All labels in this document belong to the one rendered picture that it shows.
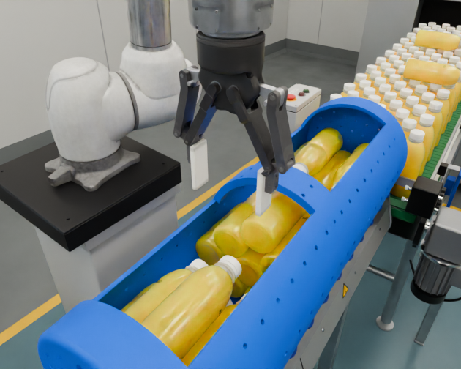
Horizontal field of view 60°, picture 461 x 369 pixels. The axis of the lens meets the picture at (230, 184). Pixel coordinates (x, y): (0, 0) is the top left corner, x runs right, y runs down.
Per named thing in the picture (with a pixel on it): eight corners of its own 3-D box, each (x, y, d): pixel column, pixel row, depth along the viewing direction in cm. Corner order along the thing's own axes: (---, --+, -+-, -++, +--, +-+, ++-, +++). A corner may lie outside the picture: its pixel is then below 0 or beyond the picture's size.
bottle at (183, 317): (118, 332, 49) (209, 245, 61) (121, 361, 53) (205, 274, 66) (161, 367, 46) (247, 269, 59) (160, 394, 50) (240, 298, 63)
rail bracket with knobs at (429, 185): (396, 213, 116) (405, 184, 110) (402, 200, 121) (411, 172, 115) (432, 225, 112) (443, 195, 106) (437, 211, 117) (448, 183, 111)
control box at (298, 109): (268, 127, 140) (270, 99, 134) (294, 107, 154) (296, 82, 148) (294, 135, 135) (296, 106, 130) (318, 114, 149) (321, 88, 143)
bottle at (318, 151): (347, 135, 103) (317, 167, 91) (336, 156, 108) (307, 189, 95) (323, 122, 106) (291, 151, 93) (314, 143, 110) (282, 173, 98)
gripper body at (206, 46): (178, 30, 42) (183, 111, 48) (245, 42, 38) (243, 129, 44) (219, 17, 47) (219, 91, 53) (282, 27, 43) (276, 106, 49)
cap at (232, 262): (215, 258, 62) (222, 252, 63) (213, 274, 64) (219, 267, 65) (236, 271, 60) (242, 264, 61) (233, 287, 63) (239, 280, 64)
